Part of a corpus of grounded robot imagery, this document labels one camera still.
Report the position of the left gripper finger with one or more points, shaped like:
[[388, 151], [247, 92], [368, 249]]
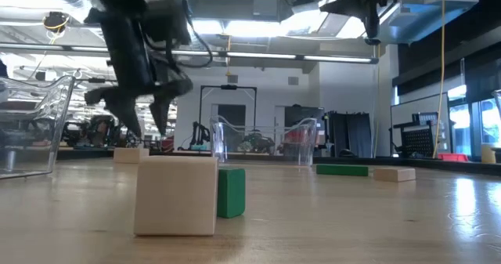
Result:
[[121, 99], [164, 107]]

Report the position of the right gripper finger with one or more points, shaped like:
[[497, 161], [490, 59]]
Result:
[[348, 5]]

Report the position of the large natural wood block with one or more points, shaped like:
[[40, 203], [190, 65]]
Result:
[[176, 195]]

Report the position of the green wooden block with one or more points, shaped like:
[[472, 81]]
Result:
[[231, 191]]

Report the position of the background black robot arm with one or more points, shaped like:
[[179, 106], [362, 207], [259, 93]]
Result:
[[200, 132]]

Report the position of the clear plastic bin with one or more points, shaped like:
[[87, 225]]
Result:
[[218, 142], [23, 138]]

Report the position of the white partition board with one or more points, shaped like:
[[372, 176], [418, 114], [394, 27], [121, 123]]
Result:
[[415, 105]]

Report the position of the LED light bar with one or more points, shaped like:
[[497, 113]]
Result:
[[258, 55]]

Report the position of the black curtain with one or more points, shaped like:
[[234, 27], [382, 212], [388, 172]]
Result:
[[352, 134]]

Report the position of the black pegboard cart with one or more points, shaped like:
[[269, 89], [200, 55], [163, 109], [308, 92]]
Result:
[[419, 140]]

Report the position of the red storage bin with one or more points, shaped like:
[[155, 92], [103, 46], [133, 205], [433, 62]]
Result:
[[452, 157]]

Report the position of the yellow container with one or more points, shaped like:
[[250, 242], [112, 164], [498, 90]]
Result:
[[488, 154]]

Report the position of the black dome camera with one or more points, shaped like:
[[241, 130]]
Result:
[[372, 42]]

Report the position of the black aluminium table frame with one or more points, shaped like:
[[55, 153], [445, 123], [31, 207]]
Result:
[[430, 163]]

